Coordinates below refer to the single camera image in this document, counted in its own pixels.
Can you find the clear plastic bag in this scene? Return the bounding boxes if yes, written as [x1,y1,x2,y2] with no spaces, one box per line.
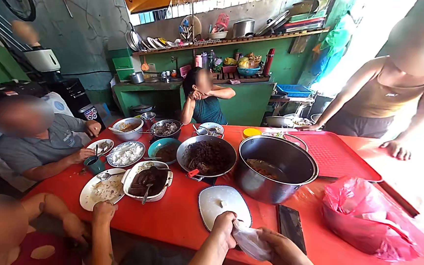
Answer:
[231,219,274,262]

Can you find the metal cup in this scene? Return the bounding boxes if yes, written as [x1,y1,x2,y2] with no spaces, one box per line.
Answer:
[141,112,157,129]

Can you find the bicycle wheel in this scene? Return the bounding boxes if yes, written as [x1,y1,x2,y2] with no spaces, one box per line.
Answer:
[1,0,37,22]

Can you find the yellow lidded container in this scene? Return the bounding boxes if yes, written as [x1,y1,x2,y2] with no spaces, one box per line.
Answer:
[242,128,262,140]

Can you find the white casserole dish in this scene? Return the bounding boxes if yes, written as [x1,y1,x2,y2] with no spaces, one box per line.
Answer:
[121,161,173,202]

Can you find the dark brown stew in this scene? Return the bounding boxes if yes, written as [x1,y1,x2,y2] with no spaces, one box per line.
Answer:
[129,166,169,197]

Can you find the pink plastic bag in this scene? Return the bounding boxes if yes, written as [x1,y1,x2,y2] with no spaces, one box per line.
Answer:
[322,177,424,263]

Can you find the person's left hand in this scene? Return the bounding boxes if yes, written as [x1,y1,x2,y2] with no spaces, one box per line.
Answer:
[212,211,239,250]

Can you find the dark brown food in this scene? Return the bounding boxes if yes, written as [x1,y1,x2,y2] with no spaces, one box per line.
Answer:
[184,141,233,175]

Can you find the green kitchen counter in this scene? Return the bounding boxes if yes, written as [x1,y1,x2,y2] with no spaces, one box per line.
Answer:
[113,72,275,127]

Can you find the red thermos flask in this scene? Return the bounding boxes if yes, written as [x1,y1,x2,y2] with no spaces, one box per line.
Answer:
[262,48,276,77]

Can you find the white bowl with food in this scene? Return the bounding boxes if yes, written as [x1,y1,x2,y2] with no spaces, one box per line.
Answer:
[198,122,225,139]

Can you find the hanging green blue plastic bags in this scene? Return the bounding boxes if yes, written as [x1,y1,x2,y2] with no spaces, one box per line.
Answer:
[309,14,356,84]

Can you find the red plastic tray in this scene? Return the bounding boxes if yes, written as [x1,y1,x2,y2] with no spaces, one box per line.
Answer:
[287,131,384,183]

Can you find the white square lid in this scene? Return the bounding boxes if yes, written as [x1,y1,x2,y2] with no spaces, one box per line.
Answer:
[198,185,252,232]

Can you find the teal bowl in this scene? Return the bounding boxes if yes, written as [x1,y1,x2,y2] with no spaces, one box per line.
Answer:
[148,138,182,165]

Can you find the small white plate with food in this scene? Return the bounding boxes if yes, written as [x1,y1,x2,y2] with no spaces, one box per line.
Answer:
[86,139,115,157]

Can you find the white rice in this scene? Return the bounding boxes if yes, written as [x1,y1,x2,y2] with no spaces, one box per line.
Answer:
[113,143,144,165]

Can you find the red dining table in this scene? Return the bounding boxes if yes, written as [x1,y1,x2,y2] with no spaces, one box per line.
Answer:
[22,119,424,265]

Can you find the black pot with grey food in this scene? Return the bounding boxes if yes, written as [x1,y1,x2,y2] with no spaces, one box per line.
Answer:
[150,119,183,142]

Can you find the clear glass lid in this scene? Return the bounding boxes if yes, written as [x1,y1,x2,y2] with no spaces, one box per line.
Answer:
[262,131,308,152]

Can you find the person's left forearm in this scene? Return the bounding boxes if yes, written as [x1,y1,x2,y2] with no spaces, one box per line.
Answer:
[189,231,229,265]

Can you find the metal serving spoon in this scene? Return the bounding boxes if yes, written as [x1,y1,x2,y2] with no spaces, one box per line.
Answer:
[141,183,154,205]

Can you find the white oval plate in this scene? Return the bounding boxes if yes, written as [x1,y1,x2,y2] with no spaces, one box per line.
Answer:
[79,168,127,212]

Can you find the person's right hand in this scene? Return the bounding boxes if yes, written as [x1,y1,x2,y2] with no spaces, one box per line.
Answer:
[257,227,298,259]

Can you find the person's right forearm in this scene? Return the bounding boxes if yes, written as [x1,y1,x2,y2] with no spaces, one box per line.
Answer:
[273,244,314,265]

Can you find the blue plastic basket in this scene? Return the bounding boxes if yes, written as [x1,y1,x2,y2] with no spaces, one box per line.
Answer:
[276,84,314,98]

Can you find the window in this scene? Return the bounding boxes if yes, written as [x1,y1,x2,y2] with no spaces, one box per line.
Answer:
[125,0,255,26]

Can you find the black flat rectangular object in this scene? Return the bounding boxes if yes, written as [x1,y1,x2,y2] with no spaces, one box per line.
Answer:
[277,204,307,255]

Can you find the white basin with food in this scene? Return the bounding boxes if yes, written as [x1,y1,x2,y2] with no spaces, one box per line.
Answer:
[112,117,144,142]

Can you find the white rice cooker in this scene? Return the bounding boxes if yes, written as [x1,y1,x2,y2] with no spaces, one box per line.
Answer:
[23,47,62,73]

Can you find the patterned plate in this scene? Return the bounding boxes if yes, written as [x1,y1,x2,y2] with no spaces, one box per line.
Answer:
[107,141,146,168]

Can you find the large steel pot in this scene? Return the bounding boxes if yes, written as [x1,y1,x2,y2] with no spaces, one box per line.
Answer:
[235,135,319,204]

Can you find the green plastic drawers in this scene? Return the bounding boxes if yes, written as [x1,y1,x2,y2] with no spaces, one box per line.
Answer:
[108,48,135,82]

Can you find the metal spoon on plate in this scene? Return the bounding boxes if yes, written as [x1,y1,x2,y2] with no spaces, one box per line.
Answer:
[97,172,126,181]

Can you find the metal side table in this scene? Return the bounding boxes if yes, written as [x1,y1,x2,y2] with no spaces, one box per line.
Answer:
[267,88,317,128]

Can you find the large wok with dark food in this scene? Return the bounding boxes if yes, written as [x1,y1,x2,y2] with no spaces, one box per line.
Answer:
[176,135,238,182]

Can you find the wooden wall shelf with dishes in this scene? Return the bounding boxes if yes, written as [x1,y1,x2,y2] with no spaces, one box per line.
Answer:
[125,0,330,52]

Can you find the dark teal mug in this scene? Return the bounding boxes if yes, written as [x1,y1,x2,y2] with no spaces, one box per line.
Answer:
[83,155,106,175]

